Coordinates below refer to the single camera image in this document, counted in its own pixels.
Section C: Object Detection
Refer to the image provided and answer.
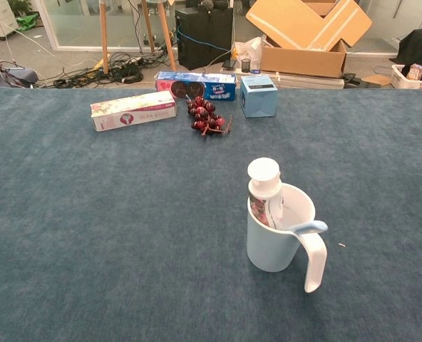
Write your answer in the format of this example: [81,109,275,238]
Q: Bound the light blue toothbrush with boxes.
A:
[275,197,329,236]

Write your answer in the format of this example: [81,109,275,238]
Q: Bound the floral toothpaste tube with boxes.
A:
[247,157,282,229]

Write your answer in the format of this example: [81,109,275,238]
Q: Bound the pale blue cup with handle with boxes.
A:
[246,182,329,294]

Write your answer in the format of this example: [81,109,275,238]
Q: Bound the floral long box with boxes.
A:
[90,90,177,133]

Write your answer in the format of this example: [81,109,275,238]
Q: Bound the white plastic basket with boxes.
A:
[391,63,422,90]

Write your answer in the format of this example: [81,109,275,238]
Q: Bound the black cloth cover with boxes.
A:
[398,28,422,68]

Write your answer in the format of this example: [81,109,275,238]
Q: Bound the aluminium profile rails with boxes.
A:
[232,69,346,89]

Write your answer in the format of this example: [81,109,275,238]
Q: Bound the open brown cardboard box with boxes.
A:
[260,35,347,79]

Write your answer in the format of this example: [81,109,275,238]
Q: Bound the flattened brown cardboard sheet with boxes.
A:
[245,0,374,51]

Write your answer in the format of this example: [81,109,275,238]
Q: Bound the small light blue box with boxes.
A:
[240,75,279,118]

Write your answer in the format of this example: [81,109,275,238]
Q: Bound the white plastic bag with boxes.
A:
[234,35,264,71]

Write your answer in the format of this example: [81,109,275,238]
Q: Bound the blue pink cookie box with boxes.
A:
[155,71,237,102]

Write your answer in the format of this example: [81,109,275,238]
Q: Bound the dark red grape bunch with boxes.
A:
[185,95,234,137]

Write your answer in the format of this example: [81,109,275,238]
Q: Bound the black computer tower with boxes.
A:
[175,6,235,71]

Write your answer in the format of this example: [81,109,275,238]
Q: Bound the wooden stand leg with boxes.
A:
[141,0,156,53]
[156,0,177,71]
[99,0,110,75]

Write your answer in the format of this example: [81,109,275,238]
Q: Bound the blue felt table mat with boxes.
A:
[0,87,422,342]

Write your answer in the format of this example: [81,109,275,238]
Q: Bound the green bag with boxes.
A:
[15,12,40,32]

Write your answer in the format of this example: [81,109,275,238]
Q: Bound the black flat bracket plate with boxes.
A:
[342,72,376,89]

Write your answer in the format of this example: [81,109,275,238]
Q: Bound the blue network cable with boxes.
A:
[177,28,233,54]

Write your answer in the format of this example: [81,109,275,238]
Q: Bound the black cable tangle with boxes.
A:
[39,44,176,89]

